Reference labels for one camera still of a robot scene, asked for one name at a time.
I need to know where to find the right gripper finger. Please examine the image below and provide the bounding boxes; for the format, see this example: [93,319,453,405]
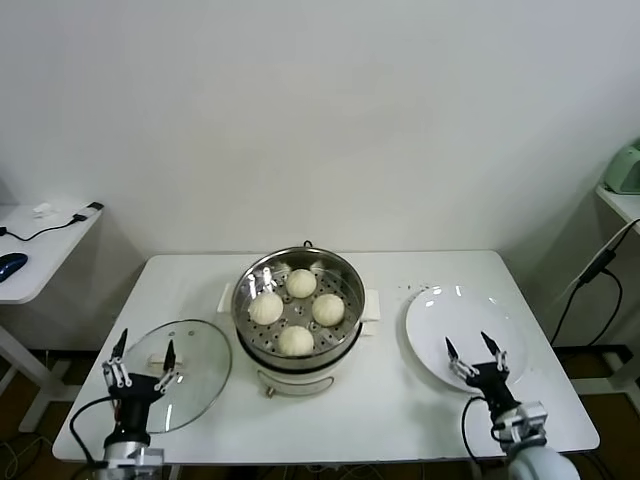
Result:
[480,331,512,375]
[444,337,477,390]

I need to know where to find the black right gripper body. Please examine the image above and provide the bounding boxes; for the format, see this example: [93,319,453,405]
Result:
[463,362,520,417]

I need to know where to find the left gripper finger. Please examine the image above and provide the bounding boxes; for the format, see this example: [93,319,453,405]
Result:
[154,340,184,395]
[101,328,133,390]

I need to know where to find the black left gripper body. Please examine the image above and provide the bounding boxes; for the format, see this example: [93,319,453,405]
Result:
[109,373,165,442]

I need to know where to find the round glass pot lid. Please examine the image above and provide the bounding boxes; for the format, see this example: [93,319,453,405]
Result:
[110,319,234,434]

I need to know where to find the white steamed baozi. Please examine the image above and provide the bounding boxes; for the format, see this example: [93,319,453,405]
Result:
[248,292,283,326]
[277,324,316,357]
[285,268,318,300]
[311,293,347,328]

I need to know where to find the perforated steel steamer basket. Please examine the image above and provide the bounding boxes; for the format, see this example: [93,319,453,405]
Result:
[216,247,381,365]

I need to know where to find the white round plate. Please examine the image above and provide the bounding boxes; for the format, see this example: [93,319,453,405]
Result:
[404,285,530,396]

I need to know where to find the white side desk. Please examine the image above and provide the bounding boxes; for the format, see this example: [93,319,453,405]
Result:
[569,183,640,399]
[0,202,104,436]

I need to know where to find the cream electric cooker base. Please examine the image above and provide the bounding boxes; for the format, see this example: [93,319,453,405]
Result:
[233,319,376,401]

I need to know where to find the blue computer mouse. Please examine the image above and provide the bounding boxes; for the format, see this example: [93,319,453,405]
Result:
[0,253,28,284]

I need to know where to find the mint green appliance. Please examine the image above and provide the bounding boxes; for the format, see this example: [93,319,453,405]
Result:
[599,139,640,195]

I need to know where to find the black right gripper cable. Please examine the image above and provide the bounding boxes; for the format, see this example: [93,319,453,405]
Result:
[459,397,502,480]

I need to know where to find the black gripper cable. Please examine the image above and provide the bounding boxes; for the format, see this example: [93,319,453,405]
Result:
[68,393,122,467]
[459,397,502,480]

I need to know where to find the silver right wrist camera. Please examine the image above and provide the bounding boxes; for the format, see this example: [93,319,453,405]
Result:
[518,402,547,437]

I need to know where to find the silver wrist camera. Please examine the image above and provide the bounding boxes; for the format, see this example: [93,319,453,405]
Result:
[133,447,166,470]
[518,402,547,437]

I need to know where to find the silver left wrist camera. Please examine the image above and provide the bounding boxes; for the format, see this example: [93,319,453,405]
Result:
[133,447,166,470]

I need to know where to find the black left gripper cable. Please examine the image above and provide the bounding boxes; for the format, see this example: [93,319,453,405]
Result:
[68,393,122,467]

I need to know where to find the thin white cable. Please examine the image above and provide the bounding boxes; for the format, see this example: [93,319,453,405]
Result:
[549,215,640,309]

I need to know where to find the black power adapter cable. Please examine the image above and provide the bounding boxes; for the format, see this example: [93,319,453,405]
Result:
[549,217,640,346]

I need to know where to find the black USB cable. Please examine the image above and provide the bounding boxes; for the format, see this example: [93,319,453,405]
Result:
[0,214,85,244]

